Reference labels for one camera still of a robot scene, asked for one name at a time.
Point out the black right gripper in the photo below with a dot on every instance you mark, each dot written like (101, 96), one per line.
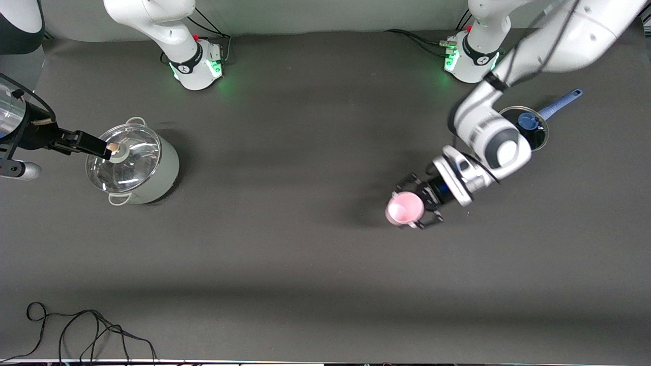
(36, 134)

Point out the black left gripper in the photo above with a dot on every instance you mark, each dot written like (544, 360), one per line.
(433, 194)

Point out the pink plastic cup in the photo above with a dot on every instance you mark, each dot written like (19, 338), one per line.
(404, 208)

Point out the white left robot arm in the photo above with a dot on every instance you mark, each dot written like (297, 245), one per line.
(559, 46)

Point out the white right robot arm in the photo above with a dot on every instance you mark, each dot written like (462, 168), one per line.
(193, 66)

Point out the glass lid with beige knob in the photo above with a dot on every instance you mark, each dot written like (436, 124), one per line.
(132, 168)

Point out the glass lid with blue knob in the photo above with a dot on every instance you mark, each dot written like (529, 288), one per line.
(529, 122)

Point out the blue saucepan with glass lid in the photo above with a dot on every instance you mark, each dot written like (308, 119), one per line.
(559, 104)

